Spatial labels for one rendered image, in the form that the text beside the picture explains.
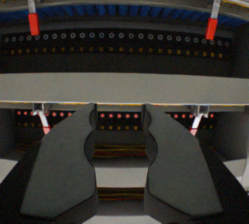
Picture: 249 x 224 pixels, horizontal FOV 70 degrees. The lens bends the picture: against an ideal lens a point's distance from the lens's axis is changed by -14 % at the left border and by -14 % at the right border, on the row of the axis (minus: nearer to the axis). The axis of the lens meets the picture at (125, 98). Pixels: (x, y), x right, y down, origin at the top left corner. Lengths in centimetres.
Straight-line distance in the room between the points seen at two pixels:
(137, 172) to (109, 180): 6
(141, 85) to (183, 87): 6
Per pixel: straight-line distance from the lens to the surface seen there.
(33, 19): 31
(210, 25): 32
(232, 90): 36
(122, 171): 41
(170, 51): 44
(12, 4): 38
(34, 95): 33
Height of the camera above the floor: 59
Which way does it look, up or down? 27 degrees up
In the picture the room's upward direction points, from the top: 178 degrees counter-clockwise
